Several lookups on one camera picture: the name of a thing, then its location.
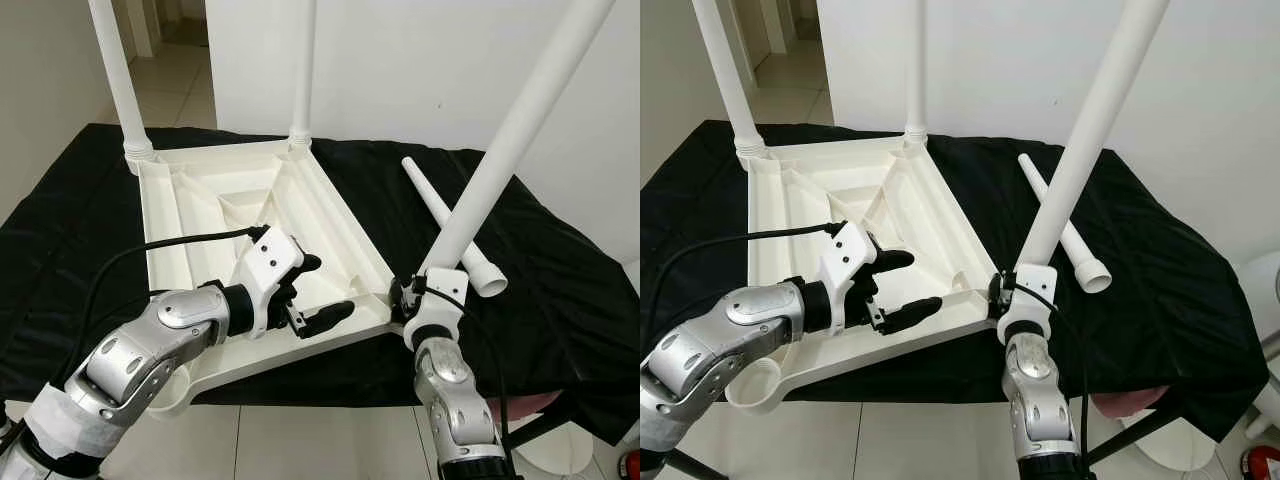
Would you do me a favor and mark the black tablecloth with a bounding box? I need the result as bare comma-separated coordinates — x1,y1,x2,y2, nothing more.
640,118,1269,446
0,122,641,446

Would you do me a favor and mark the pink cushion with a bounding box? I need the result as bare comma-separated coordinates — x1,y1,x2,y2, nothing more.
485,388,566,416
1090,390,1171,421

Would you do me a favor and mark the white plastic table top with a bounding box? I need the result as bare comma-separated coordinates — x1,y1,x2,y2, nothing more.
725,135,1021,413
130,138,426,416

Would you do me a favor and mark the black stand leg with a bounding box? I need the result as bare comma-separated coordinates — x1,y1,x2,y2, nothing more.
660,448,729,480

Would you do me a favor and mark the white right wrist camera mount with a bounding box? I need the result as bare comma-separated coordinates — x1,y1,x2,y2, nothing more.
997,265,1059,346
405,265,469,351

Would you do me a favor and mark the dark grey table leg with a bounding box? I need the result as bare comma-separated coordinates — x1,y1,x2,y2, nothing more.
505,395,576,446
1085,400,1191,466

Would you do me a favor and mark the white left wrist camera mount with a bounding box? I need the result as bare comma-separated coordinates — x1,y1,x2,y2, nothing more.
232,225,306,336
818,222,886,331

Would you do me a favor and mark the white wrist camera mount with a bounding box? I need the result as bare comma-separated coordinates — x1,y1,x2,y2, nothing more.
405,265,469,351
232,225,306,336
818,222,886,331
997,265,1059,346

